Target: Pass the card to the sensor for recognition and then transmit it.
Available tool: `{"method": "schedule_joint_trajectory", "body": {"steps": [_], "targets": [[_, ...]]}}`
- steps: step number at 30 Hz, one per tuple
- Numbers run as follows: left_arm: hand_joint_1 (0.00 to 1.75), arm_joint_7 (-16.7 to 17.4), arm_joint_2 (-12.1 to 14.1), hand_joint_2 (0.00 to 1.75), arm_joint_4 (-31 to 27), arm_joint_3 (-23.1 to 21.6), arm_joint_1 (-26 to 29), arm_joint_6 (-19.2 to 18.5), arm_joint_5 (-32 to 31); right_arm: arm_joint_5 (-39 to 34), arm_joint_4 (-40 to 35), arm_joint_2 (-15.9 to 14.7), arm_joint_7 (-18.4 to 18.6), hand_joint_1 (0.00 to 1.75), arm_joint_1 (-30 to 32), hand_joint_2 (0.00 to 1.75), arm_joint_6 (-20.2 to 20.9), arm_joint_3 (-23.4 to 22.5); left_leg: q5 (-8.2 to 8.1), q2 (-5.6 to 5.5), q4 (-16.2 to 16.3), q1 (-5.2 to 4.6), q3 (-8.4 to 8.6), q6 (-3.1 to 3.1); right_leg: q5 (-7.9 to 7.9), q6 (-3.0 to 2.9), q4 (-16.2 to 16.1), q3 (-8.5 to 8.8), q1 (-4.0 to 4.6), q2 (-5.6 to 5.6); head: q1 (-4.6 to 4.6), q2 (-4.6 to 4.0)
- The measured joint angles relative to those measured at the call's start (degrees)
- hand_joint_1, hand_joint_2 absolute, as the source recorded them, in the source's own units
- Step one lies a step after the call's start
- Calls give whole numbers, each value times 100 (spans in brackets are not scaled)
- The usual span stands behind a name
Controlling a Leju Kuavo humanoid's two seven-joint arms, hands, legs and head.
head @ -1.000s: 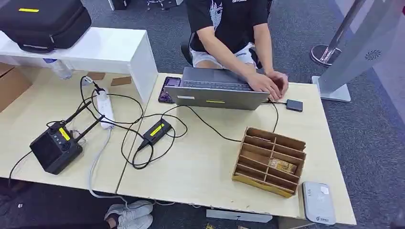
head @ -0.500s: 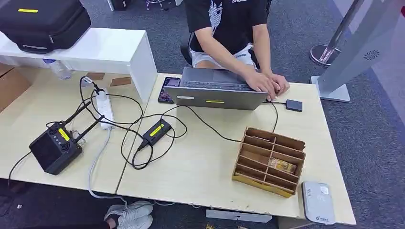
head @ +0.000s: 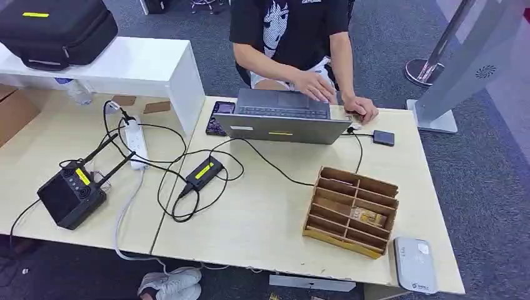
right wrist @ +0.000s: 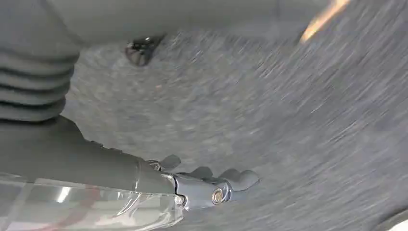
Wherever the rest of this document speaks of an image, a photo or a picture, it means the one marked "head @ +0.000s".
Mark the person's left hand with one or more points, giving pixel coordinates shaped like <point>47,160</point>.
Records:
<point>362,107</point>

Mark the person's right hand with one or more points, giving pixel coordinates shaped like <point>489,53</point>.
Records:
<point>316,87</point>

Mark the yellow printed card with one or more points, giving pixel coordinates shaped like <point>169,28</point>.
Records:
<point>368,216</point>
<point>274,297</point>

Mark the black external drive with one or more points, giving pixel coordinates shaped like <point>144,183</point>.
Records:
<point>383,138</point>

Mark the grey laptop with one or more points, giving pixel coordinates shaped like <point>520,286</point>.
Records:
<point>281,128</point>

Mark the person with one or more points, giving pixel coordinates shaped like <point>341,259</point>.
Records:
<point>290,29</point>

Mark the black chair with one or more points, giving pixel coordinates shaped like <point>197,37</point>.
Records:
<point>243,74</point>

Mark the chrome pole stand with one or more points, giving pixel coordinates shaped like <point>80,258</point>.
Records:
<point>430,62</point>

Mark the black smartphone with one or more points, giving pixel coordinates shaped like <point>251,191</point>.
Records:
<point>219,118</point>

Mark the grey standing panel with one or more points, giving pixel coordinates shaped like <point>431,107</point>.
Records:
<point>468,66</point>

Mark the wooden card box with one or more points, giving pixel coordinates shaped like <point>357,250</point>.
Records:
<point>327,240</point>

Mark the chrome stool base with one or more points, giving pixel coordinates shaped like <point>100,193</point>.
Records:
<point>203,5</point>

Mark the black power adapter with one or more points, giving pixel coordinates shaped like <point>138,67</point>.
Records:
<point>203,174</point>

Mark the small brown cardboard piece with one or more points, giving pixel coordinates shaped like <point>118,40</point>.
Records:
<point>123,100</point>
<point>157,107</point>

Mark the white card reader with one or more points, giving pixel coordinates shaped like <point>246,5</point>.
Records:
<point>414,265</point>

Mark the white desk shelf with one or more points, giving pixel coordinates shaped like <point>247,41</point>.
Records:
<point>136,66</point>

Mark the white drawer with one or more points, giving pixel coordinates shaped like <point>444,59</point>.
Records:
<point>310,283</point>

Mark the white power strip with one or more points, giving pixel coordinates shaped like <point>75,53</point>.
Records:
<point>136,143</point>

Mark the grey plug adapter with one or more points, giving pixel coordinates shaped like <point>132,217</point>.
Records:
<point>112,108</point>

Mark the clear water bottle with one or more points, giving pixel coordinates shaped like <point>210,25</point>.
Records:
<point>78,92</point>

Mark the white shoe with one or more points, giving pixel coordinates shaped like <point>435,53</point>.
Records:
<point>172,280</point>
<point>182,293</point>

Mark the black carry case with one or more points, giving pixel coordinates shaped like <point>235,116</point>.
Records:
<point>58,29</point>

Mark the black router with antennas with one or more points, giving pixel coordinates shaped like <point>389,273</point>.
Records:
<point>70,198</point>

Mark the brown cardboard box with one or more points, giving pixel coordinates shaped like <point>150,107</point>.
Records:
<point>14,114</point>

